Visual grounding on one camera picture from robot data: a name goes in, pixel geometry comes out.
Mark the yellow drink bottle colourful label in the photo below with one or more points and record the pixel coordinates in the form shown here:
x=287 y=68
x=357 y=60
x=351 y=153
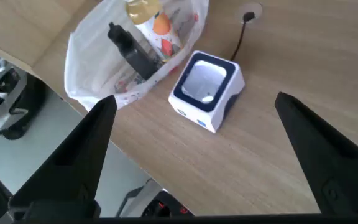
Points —
x=162 y=31

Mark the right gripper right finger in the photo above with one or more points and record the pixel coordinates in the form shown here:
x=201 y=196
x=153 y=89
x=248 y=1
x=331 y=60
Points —
x=331 y=161

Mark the black bottle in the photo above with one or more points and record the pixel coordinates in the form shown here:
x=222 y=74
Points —
x=132 y=51

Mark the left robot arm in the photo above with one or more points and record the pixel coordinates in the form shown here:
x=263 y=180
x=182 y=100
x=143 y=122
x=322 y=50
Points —
x=5 y=109

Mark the white barcode scanner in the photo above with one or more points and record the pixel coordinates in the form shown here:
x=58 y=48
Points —
x=197 y=112

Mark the white plastic shopping bag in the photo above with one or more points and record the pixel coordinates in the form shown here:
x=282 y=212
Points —
x=89 y=62

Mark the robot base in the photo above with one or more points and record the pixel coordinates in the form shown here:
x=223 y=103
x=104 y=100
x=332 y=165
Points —
x=163 y=205

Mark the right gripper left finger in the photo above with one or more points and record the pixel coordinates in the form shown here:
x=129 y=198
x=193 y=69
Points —
x=73 y=168

